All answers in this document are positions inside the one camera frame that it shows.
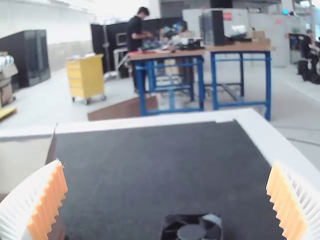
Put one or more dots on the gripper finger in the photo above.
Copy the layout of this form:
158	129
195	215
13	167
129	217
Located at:
30	207
297	207

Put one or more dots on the black square fan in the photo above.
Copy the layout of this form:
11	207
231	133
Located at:
190	232

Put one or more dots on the black mat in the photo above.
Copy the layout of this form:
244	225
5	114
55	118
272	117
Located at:
150	175

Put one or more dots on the brown cardboard sheet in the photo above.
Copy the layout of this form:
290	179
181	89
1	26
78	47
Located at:
117	111

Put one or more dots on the yellow wheeled cart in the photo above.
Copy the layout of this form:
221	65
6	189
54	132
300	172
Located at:
85	77

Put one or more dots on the black cabinet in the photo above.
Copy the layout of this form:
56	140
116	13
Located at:
35	57

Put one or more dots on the person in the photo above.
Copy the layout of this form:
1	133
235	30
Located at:
306	47
135	32

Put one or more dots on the black partition panel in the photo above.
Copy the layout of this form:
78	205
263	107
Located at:
112	30

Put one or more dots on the blue frame workbench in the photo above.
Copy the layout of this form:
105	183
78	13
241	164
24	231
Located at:
268	87
143	87

